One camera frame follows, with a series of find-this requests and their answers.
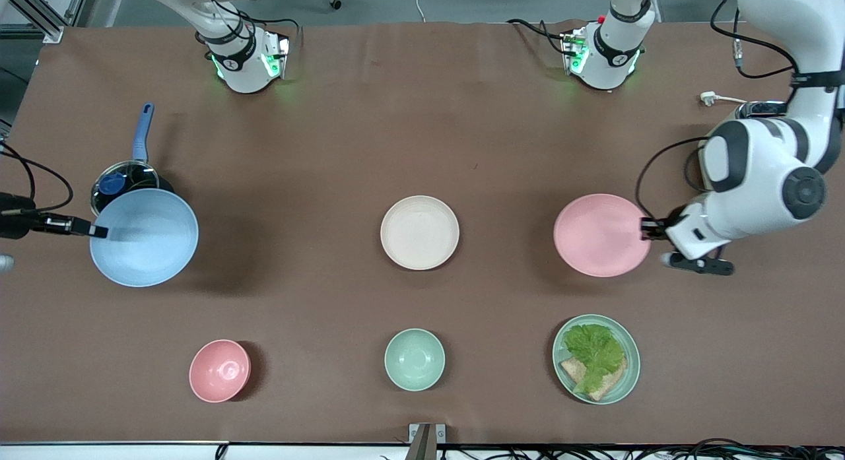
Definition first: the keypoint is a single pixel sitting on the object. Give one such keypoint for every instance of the green plate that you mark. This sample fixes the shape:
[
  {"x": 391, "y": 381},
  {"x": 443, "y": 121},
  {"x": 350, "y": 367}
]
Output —
[{"x": 630, "y": 374}]

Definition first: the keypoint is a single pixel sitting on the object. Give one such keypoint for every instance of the white power plug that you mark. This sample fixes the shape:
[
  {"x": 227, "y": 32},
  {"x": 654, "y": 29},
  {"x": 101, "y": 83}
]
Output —
[{"x": 708, "y": 98}]

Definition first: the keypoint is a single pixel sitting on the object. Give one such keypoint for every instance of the brown table cover sheet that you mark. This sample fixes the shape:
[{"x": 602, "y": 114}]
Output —
[{"x": 330, "y": 150}]

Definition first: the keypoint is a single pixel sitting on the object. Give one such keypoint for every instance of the small deep pink bowl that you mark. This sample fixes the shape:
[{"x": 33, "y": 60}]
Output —
[{"x": 219, "y": 371}]

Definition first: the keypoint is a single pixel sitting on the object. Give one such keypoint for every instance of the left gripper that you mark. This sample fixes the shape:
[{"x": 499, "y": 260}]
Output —
[{"x": 674, "y": 219}]

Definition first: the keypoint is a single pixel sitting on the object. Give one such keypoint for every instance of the green lettuce leaf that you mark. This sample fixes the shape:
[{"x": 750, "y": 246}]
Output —
[{"x": 594, "y": 351}]

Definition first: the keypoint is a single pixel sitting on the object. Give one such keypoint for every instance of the glass lid with blue knob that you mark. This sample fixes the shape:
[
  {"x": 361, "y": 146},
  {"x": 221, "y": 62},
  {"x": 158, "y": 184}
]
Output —
[{"x": 129, "y": 178}]

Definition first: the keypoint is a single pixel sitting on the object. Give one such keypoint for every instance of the wide beige bowl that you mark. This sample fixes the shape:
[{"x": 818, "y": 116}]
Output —
[{"x": 420, "y": 232}]

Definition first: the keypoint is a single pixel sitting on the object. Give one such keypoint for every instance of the brown bread slice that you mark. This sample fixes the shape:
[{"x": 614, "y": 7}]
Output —
[{"x": 606, "y": 387}]

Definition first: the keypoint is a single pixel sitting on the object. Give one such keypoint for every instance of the wide pink bowl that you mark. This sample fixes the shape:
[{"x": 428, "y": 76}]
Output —
[{"x": 597, "y": 235}]

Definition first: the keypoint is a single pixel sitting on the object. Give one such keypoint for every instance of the white table edge rail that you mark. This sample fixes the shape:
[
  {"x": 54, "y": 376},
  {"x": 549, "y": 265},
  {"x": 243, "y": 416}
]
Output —
[{"x": 99, "y": 452}]

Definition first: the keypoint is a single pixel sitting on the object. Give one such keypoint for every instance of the aluminium frame profile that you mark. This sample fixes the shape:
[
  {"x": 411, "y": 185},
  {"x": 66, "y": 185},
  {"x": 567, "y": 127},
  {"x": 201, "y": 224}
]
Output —
[{"x": 47, "y": 28}]

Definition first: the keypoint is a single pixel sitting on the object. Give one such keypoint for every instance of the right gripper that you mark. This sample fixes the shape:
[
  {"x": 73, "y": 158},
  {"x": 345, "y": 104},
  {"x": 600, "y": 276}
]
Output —
[{"x": 14, "y": 224}]

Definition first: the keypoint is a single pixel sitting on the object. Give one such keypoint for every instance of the wide blue bowl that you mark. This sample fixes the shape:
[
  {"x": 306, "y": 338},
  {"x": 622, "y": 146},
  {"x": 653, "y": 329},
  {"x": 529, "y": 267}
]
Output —
[{"x": 148, "y": 242}]

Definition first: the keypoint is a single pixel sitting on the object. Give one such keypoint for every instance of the metal bracket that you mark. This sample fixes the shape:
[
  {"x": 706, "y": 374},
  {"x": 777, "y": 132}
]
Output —
[{"x": 426, "y": 440}]

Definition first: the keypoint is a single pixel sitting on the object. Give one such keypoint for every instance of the small deep green bowl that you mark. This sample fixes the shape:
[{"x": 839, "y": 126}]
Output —
[{"x": 414, "y": 359}]

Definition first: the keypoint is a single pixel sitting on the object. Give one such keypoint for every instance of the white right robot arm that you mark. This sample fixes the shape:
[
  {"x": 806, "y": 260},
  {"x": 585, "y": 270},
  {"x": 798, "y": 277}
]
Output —
[{"x": 241, "y": 70}]

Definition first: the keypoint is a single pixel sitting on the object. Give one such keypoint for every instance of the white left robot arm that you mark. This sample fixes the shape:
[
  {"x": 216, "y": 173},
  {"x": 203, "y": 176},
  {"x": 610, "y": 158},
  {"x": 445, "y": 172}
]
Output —
[{"x": 759, "y": 176}]

